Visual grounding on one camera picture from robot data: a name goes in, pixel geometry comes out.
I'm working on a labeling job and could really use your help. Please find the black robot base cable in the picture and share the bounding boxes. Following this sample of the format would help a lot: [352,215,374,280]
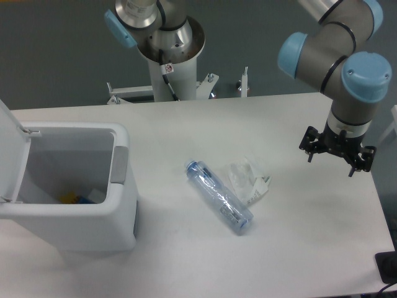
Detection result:
[158,48,181,102]

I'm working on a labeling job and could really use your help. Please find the yellow trash piece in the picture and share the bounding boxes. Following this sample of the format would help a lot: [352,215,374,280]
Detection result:
[59,192,79,204]

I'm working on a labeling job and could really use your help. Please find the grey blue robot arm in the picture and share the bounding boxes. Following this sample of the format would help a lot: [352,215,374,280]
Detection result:
[104,1,392,172]

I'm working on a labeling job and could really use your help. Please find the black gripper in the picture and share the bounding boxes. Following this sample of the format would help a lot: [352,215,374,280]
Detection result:
[299,126,377,177]

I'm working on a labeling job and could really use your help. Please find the white trash can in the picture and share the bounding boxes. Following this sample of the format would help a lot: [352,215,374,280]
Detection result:
[1,122,138,251]

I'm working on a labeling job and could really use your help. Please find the clear plastic wrapper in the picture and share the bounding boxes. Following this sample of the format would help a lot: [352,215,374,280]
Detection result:
[226,155,272,206]

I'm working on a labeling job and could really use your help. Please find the black device at edge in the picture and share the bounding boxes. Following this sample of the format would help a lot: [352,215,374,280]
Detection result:
[375,251,396,284]

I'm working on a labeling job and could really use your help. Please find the white metal bracket post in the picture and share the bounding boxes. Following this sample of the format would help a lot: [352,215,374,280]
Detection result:
[236,66,250,97]

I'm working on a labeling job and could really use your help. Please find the white trash can lid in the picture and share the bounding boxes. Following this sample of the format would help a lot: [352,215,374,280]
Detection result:
[1,102,41,203]

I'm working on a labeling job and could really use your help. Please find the white frame at right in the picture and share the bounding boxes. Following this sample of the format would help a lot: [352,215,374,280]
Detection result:
[378,105,397,144]

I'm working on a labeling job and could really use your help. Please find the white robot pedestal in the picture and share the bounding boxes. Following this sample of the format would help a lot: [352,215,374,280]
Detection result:
[107,16,219,104]

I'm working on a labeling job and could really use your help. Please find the clear plastic water bottle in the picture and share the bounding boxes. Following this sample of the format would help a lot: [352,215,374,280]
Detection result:
[184,160,254,235]

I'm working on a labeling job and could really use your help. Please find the blue trash piece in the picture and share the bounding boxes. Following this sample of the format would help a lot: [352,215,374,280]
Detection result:
[76,196,94,204]

